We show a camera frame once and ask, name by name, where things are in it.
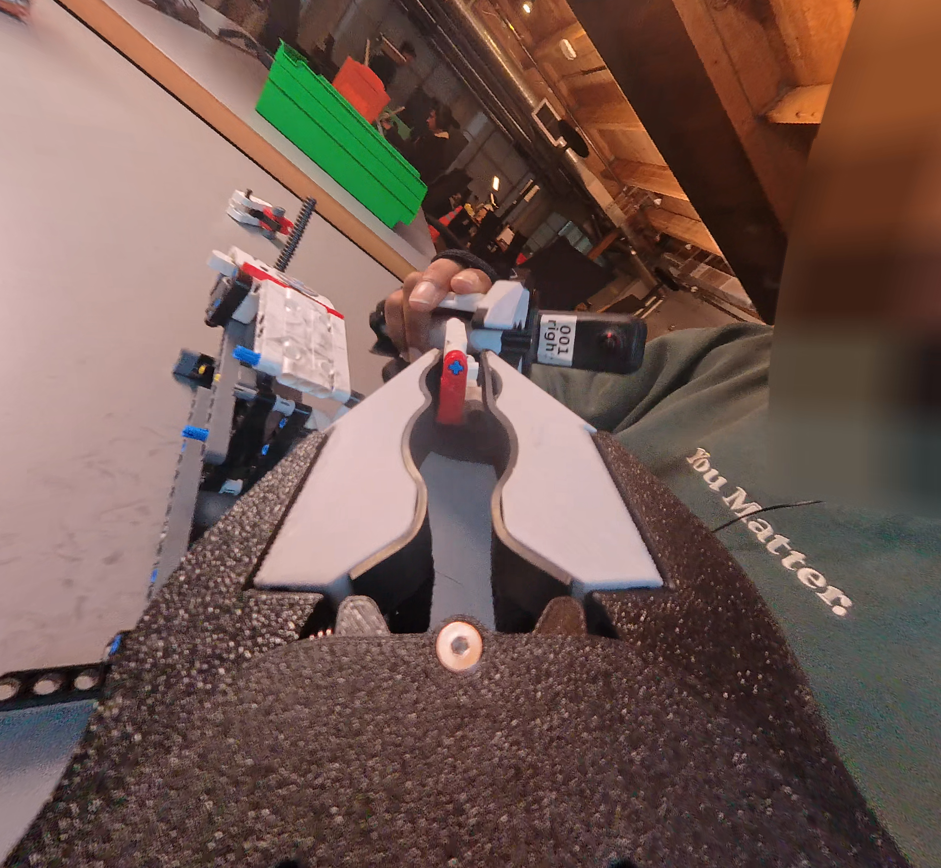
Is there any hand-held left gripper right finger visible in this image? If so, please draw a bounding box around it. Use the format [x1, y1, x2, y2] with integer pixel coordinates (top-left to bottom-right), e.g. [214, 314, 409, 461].
[478, 352, 665, 600]

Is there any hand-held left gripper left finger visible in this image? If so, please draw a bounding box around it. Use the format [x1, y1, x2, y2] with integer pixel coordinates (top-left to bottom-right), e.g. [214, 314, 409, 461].
[253, 352, 444, 602]

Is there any red connector brick piece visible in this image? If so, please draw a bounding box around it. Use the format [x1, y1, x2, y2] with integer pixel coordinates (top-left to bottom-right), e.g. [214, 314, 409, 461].
[436, 349, 473, 428]

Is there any white toy truck model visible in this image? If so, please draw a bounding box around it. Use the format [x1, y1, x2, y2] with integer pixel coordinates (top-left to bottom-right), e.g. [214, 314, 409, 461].
[0, 245, 366, 711]

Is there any white and red brick subassembly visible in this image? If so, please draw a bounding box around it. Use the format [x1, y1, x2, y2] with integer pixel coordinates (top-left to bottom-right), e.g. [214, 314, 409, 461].
[226, 189, 294, 235]

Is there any person's right forearm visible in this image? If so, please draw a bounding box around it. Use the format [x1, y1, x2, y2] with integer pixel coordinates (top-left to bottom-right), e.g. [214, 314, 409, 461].
[529, 327, 736, 435]

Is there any grey desk with wooden edge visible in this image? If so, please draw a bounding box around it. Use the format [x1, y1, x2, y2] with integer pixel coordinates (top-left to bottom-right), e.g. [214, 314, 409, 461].
[37, 0, 438, 281]

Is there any person's right hand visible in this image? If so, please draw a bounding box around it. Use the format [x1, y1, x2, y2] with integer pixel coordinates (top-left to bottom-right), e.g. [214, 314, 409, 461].
[382, 259, 494, 363]

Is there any green plastic object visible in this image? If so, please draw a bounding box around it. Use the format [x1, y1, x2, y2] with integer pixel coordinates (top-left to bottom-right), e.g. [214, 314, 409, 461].
[255, 41, 429, 228]

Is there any black earbud cable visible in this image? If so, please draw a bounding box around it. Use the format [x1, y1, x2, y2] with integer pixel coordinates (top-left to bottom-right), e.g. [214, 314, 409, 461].
[717, 499, 824, 535]

